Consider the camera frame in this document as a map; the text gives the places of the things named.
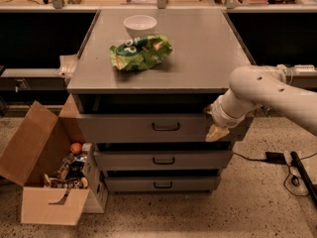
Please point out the orange fruit in box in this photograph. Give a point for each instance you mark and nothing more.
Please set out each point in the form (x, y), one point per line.
(75, 148)

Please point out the open cardboard box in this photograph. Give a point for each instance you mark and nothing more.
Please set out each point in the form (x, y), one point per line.
(37, 152)

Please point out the black power adapter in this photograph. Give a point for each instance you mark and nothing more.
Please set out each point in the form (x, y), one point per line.
(275, 158)

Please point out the white power strip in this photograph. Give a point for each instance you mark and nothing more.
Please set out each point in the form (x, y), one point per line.
(299, 70)

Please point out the black bar on floor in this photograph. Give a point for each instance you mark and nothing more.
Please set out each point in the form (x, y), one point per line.
(311, 187)

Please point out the grey middle drawer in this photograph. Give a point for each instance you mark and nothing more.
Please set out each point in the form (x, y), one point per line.
(162, 160)

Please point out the grey top drawer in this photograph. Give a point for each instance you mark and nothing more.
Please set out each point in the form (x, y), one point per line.
(144, 128)

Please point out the grey bottom drawer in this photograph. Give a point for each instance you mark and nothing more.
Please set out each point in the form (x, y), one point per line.
(151, 184)

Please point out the grey drawer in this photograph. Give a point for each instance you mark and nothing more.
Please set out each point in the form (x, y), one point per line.
(151, 184)
(144, 128)
(162, 160)

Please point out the snack packets in box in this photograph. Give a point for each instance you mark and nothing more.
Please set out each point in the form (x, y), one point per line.
(69, 174)

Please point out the white bowl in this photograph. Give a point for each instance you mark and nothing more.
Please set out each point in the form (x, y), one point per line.
(140, 25)

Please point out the green chip bag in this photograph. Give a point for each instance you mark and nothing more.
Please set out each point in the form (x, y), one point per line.
(140, 53)

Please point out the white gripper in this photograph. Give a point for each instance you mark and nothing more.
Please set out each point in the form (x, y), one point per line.
(219, 114)

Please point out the grey drawer cabinet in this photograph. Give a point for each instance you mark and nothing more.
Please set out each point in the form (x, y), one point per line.
(204, 52)

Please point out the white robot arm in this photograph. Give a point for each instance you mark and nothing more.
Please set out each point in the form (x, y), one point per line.
(252, 86)

